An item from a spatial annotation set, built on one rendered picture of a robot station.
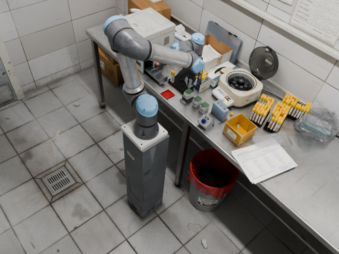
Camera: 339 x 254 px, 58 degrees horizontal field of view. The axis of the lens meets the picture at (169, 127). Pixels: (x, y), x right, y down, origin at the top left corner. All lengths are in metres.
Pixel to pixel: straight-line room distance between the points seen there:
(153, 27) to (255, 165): 1.08
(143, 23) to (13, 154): 1.63
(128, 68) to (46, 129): 1.69
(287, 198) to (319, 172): 0.28
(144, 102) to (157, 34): 0.61
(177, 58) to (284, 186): 0.88
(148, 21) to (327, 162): 1.42
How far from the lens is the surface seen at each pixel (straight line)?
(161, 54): 1.43
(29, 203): 2.69
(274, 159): 1.83
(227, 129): 1.81
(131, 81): 1.62
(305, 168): 1.89
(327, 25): 1.93
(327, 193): 1.85
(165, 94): 2.04
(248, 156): 1.78
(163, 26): 2.12
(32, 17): 3.15
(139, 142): 1.73
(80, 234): 2.48
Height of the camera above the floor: 2.26
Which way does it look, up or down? 49 degrees down
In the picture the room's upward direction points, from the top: 6 degrees clockwise
